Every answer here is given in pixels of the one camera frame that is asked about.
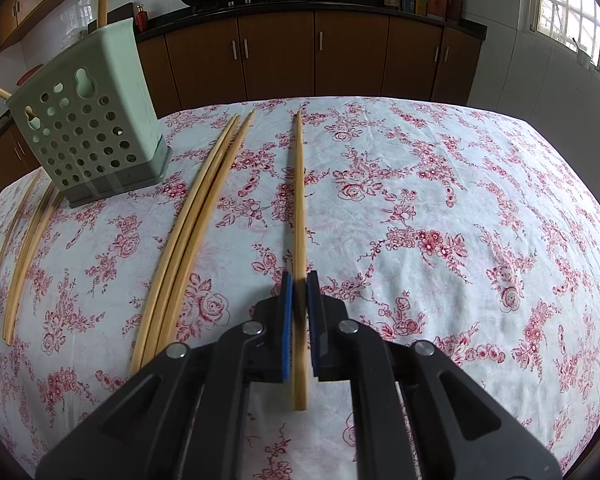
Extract green perforated utensil holder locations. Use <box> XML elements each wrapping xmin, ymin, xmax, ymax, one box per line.
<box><xmin>6</xmin><ymin>20</ymin><xmax>171</xmax><ymax>207</ymax></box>

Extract floral white tablecloth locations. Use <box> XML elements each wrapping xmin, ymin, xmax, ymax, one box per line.
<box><xmin>0</xmin><ymin>98</ymin><xmax>600</xmax><ymax>471</ymax></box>

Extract lower wooden kitchen cabinets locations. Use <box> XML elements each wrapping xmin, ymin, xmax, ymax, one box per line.
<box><xmin>0</xmin><ymin>11</ymin><xmax>483</xmax><ymax>188</ymax></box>

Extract right kitchen window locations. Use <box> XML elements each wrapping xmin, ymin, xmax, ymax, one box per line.
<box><xmin>529</xmin><ymin>0</ymin><xmax>600</xmax><ymax>73</ymax></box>

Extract outermost bamboo chopstick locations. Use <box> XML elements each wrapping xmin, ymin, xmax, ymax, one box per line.
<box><xmin>0</xmin><ymin>170</ymin><xmax>40</xmax><ymax>271</ymax></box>

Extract black kitchen countertop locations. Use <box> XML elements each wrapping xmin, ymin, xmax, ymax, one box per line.
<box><xmin>135</xmin><ymin>0</ymin><xmax>488</xmax><ymax>44</ymax></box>

